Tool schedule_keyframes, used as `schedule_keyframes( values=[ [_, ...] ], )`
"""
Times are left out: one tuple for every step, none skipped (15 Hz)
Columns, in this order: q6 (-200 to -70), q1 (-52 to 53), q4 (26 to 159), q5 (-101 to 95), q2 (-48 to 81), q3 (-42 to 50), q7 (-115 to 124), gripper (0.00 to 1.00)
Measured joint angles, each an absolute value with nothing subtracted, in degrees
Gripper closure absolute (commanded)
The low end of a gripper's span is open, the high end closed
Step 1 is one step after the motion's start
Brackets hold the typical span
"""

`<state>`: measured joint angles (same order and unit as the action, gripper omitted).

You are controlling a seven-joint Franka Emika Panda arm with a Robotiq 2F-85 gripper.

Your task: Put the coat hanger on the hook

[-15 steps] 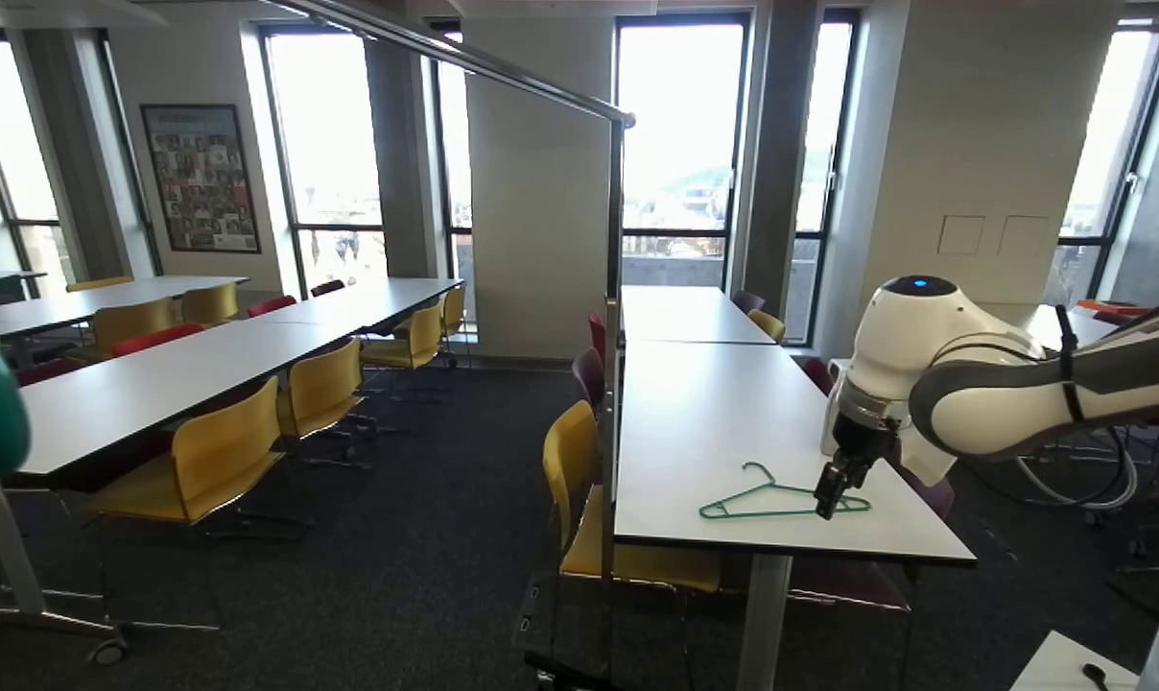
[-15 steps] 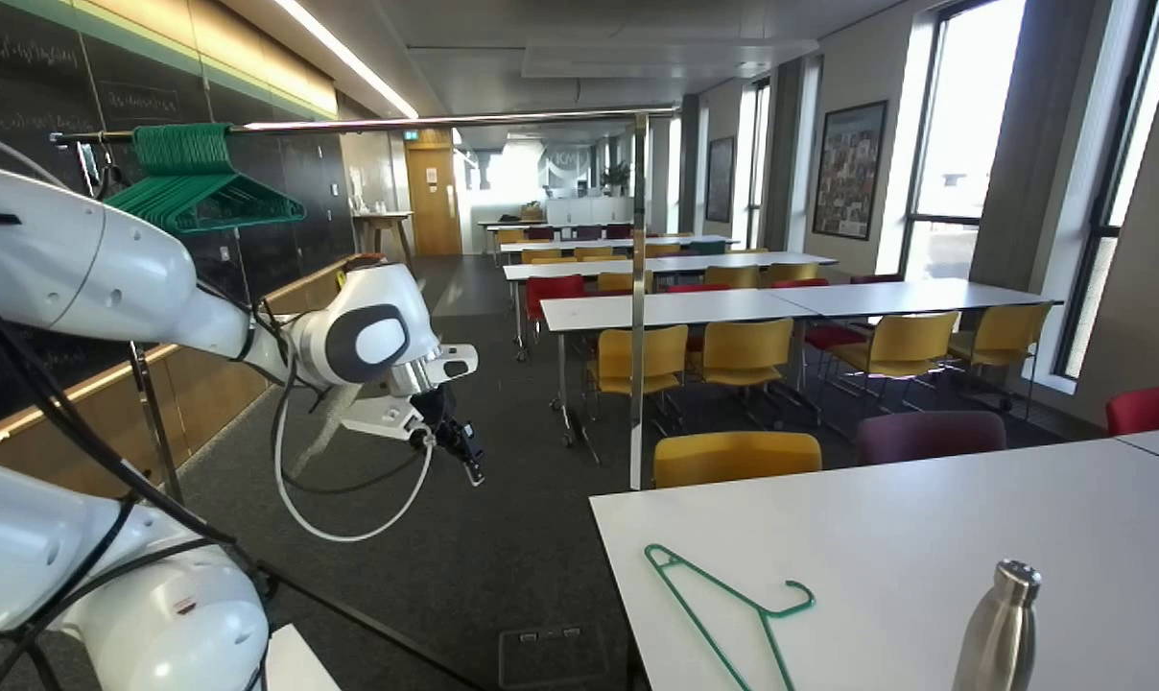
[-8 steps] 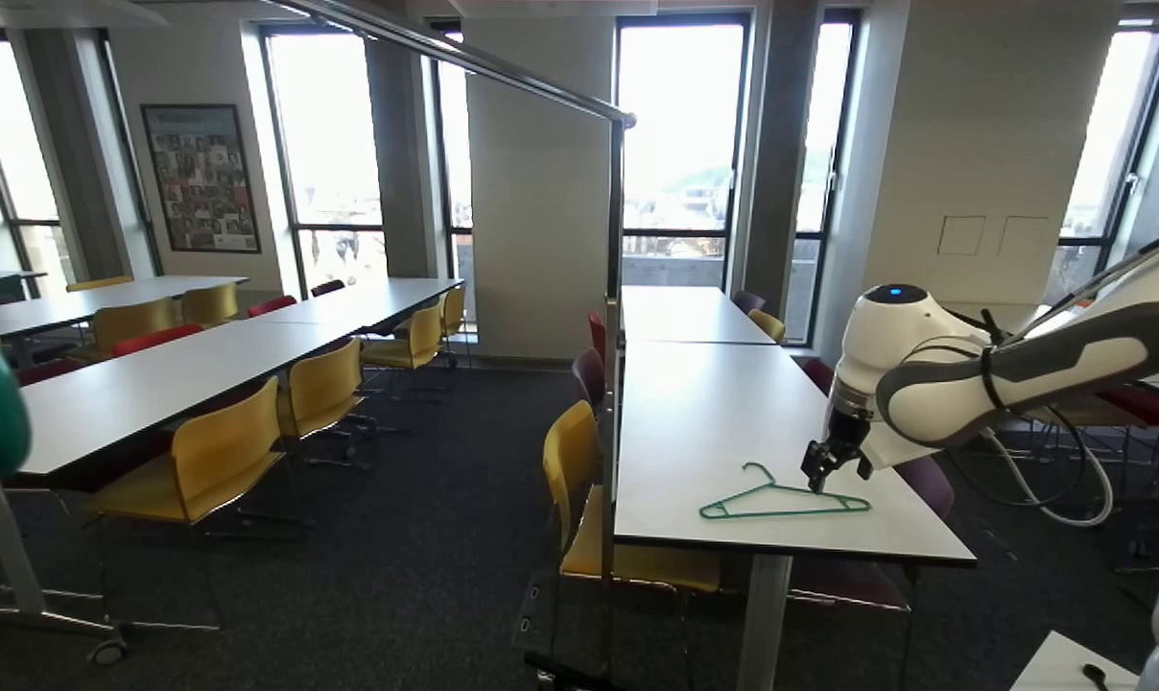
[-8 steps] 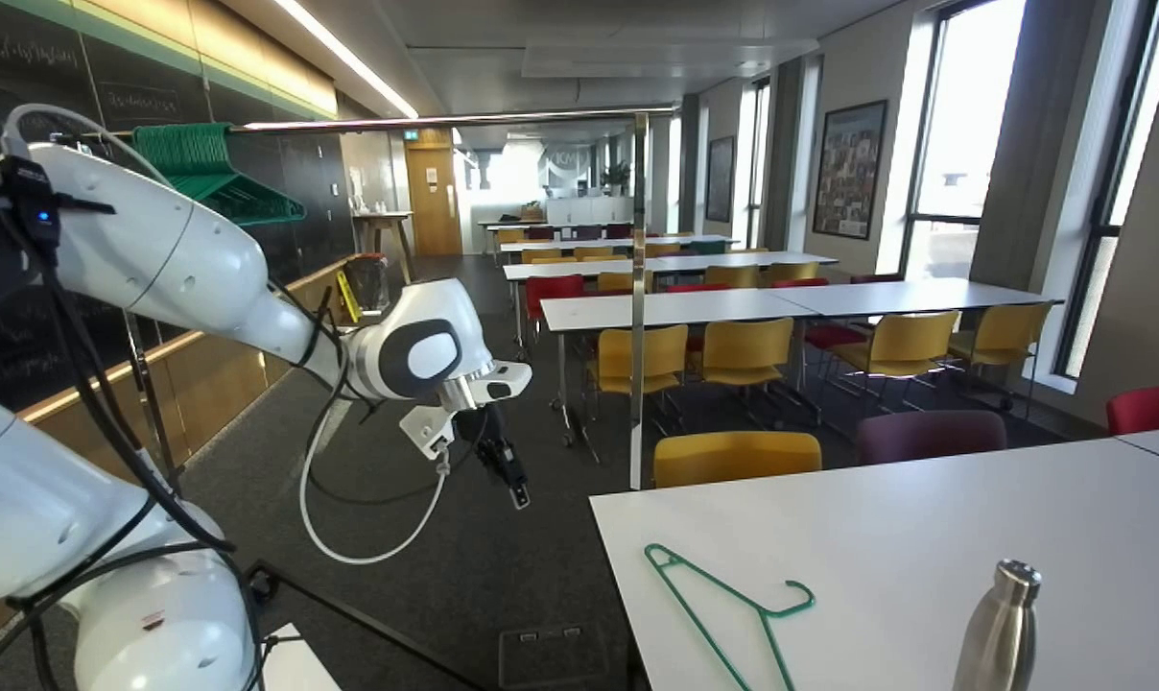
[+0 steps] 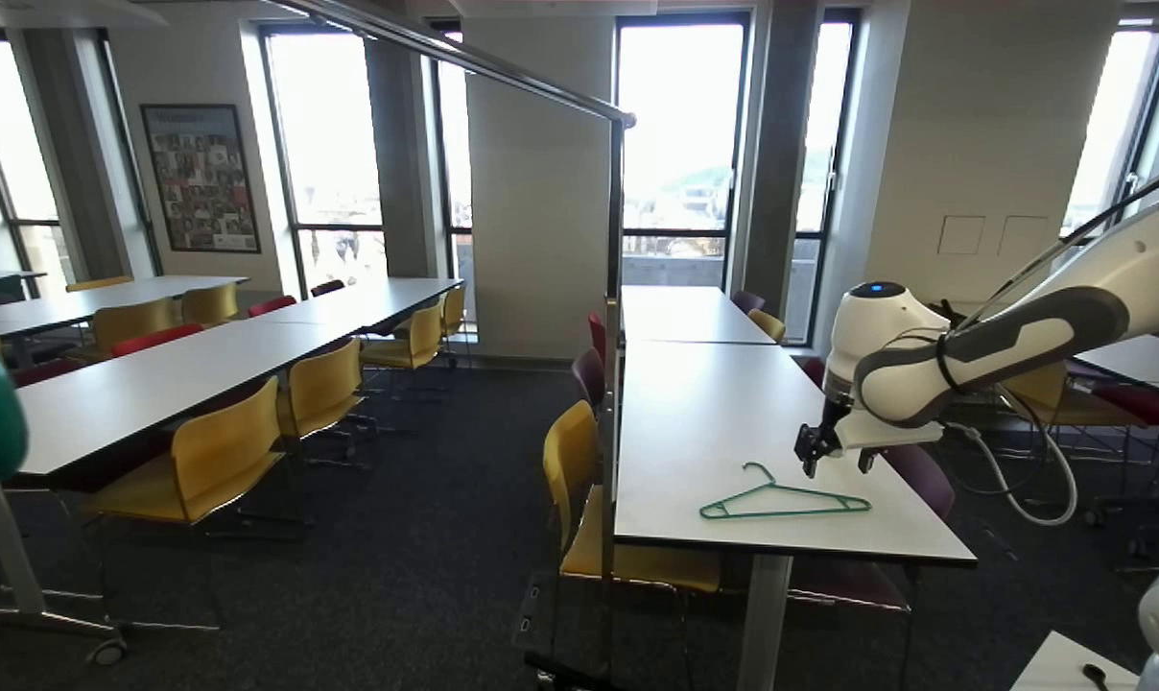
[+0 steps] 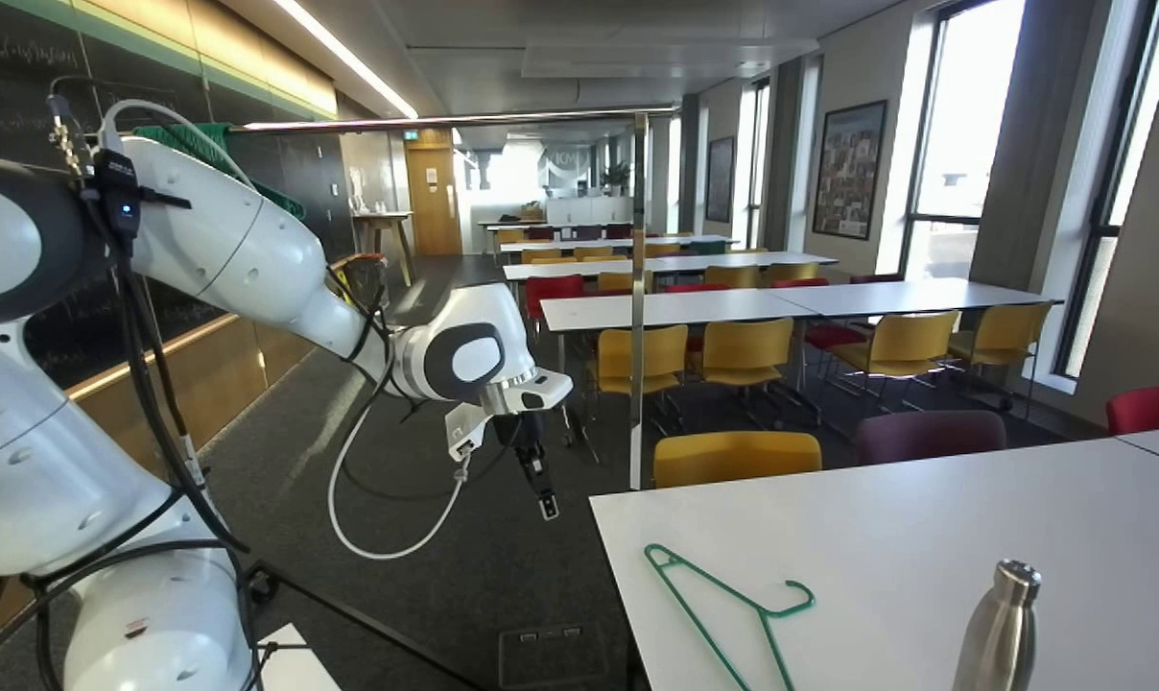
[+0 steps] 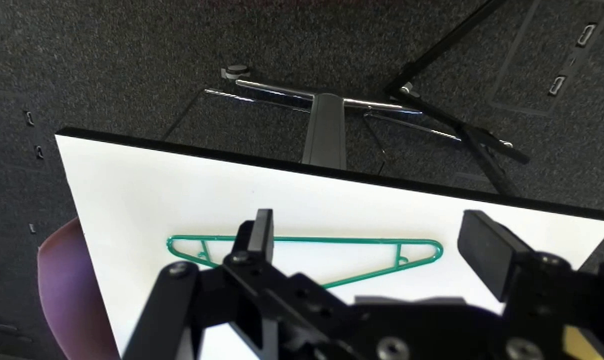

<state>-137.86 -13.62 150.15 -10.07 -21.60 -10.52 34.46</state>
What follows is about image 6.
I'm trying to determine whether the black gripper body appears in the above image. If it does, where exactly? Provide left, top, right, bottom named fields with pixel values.
left=511, top=412, right=558, bottom=491

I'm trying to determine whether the green wire coat hanger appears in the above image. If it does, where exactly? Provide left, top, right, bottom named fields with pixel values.
left=640, top=541, right=820, bottom=691

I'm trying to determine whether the metal clothes rack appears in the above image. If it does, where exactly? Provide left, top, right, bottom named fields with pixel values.
left=228, top=103, right=684, bottom=493

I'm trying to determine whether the red chair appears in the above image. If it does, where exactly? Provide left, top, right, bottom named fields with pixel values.
left=524, top=271, right=593, bottom=330
left=1101, top=381, right=1159, bottom=436
left=801, top=319, right=872, bottom=354

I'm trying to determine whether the long white table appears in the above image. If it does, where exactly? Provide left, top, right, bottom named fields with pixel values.
left=538, top=275, right=1066, bottom=436
left=499, top=248, right=840, bottom=285
left=494, top=230, right=736, bottom=257

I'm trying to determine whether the wooden door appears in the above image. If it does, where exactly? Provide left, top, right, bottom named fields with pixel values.
left=405, top=125, right=466, bottom=261

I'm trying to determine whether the wooden high table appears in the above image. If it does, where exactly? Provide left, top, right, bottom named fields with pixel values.
left=347, top=206, right=417, bottom=291

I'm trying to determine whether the white robot stand top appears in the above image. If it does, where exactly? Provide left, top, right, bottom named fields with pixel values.
left=255, top=621, right=343, bottom=691

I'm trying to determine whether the tall glass window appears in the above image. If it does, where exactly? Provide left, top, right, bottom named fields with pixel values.
left=874, top=0, right=1033, bottom=285
left=730, top=76, right=779, bottom=254
left=1051, top=0, right=1159, bottom=383

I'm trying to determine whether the white work table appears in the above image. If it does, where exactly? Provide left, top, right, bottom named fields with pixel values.
left=588, top=435, right=1159, bottom=691

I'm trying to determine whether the purple chair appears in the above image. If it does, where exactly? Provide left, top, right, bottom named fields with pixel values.
left=852, top=405, right=1011, bottom=469

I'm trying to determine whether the ceiling light strip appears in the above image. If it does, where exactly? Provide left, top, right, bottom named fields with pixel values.
left=273, top=0, right=424, bottom=121

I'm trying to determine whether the stainless steel water bottle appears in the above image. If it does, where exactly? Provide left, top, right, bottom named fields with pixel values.
left=948, top=556, right=1047, bottom=691

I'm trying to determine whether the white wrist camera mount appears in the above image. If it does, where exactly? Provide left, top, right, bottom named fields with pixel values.
left=443, top=400, right=494, bottom=469

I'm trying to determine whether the white looping cable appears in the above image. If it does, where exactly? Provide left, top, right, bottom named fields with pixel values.
left=323, top=381, right=476, bottom=566

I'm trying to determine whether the large framed wall picture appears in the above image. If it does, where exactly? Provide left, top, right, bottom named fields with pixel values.
left=810, top=96, right=889, bottom=247

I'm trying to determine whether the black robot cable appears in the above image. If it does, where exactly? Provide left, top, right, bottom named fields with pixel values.
left=40, top=76, right=393, bottom=691

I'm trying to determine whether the black chalkboard wall panel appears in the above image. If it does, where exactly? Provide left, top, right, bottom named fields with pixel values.
left=0, top=0, right=362, bottom=387

